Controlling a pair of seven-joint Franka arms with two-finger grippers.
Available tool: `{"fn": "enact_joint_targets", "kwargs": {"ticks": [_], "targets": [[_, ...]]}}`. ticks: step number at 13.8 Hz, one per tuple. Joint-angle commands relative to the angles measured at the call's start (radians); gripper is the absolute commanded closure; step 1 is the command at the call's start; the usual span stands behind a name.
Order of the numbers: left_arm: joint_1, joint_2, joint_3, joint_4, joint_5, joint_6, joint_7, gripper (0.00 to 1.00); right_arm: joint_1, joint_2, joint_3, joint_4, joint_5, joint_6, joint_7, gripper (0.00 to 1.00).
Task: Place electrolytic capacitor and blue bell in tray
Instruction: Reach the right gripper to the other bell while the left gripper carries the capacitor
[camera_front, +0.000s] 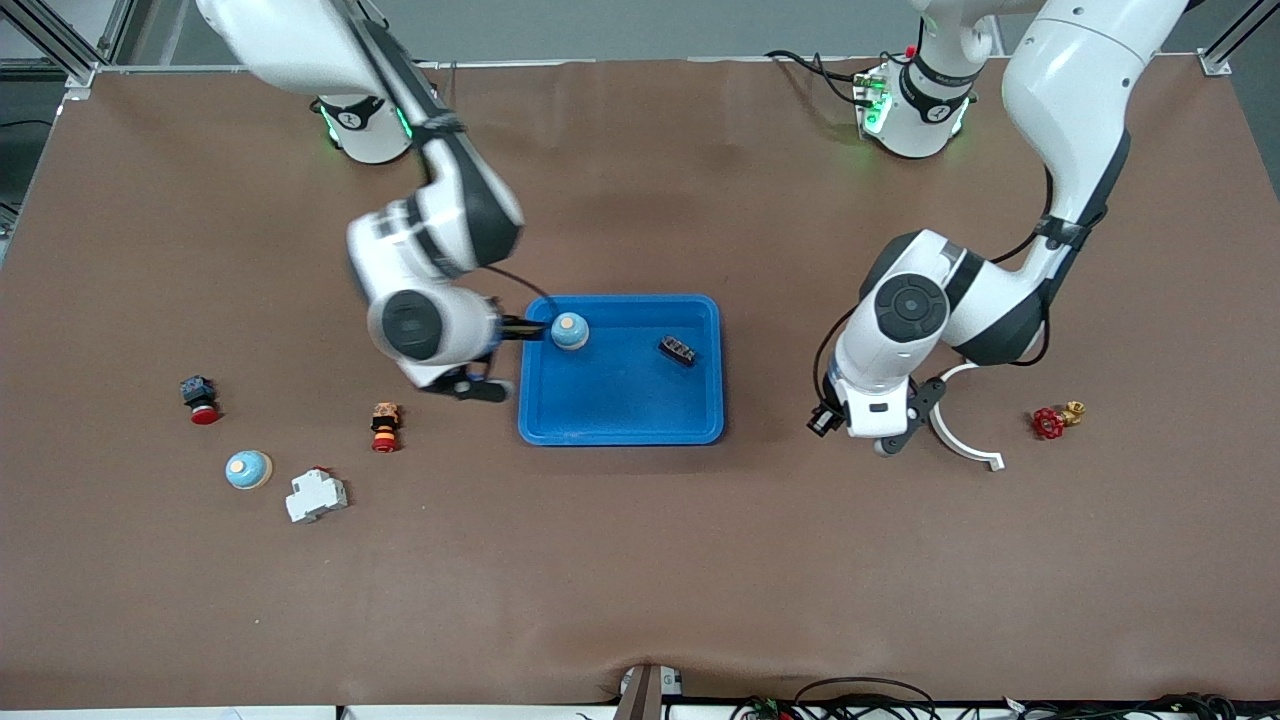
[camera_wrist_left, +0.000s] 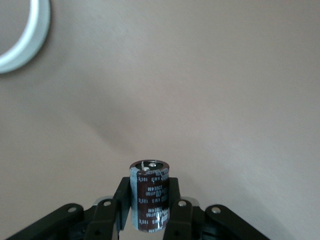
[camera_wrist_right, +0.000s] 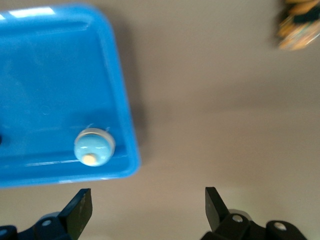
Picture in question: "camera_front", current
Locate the white circuit breaker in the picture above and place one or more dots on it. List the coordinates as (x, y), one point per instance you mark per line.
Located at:
(316, 496)

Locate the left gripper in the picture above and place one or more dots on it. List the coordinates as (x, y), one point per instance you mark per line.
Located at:
(824, 421)

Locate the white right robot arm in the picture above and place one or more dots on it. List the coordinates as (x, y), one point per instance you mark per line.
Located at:
(300, 40)

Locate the aluminium frame profile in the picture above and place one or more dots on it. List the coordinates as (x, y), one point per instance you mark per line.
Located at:
(1215, 62)
(80, 70)

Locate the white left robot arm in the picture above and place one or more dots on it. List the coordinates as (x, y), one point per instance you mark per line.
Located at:
(1070, 100)

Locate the silver table edge rail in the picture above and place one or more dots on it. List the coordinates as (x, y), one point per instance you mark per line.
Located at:
(150, 68)

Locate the black terminal block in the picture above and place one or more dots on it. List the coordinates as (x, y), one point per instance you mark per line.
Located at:
(678, 351)

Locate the red emergency stop button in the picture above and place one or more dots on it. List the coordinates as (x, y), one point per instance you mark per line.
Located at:
(202, 402)

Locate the blue plastic tray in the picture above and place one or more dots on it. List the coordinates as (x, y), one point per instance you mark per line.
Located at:
(610, 400)

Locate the camera mount post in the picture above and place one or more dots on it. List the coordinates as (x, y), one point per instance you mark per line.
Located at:
(645, 692)

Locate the blue bell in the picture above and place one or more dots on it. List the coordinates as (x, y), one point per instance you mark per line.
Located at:
(570, 331)
(248, 470)

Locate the red handwheel brass valve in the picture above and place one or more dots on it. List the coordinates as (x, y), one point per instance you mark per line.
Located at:
(1048, 423)

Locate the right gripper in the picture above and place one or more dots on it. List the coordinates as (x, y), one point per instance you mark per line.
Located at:
(517, 329)

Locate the orange red push button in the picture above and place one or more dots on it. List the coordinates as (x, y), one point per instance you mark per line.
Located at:
(385, 427)

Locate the white curved plastic bracket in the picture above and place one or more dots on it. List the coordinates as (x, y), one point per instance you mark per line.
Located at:
(975, 455)

